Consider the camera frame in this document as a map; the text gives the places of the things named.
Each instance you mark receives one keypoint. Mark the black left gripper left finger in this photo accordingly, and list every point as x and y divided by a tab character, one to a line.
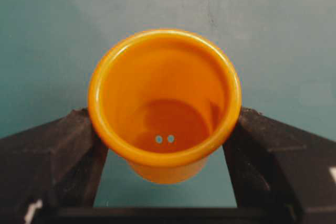
58	164

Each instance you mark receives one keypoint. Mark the orange plastic cup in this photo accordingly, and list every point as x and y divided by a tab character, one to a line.
164	100

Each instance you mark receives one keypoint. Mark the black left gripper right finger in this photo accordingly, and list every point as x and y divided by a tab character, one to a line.
283	170

